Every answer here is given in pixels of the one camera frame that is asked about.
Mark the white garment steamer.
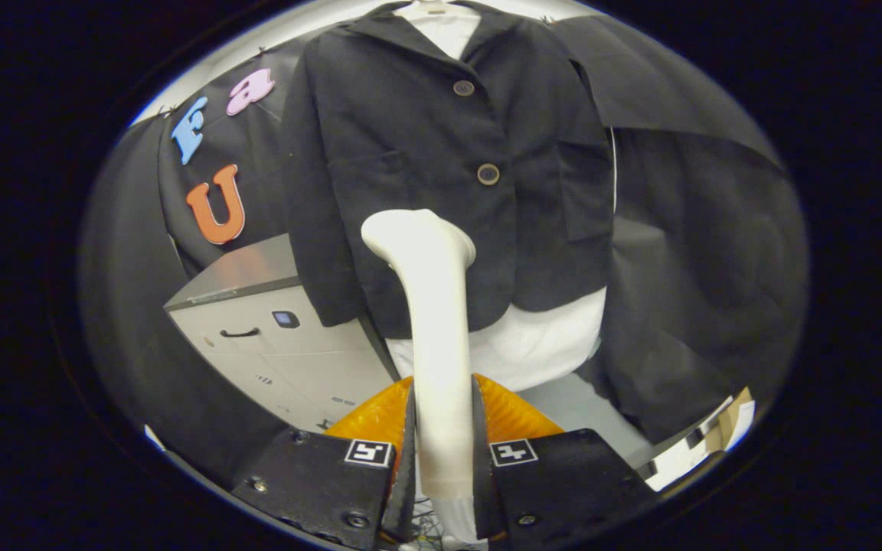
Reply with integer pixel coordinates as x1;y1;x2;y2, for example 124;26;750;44
361;209;489;547

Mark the white dress form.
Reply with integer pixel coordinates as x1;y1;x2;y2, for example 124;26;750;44
386;0;609;393

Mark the black backdrop cloth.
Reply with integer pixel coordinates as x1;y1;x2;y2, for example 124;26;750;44
80;14;809;491

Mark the grey metal cabinet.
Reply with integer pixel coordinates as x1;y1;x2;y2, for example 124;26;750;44
164;233;405;434

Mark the cardboard box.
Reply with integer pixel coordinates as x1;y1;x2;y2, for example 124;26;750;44
644;386;757;492

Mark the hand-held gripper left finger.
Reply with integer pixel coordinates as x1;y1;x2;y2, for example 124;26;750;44
230;375;417;551

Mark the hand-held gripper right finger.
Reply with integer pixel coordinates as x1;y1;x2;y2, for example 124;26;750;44
472;373;660;546

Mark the black blazer jacket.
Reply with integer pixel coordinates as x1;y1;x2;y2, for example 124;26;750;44
280;0;616;340

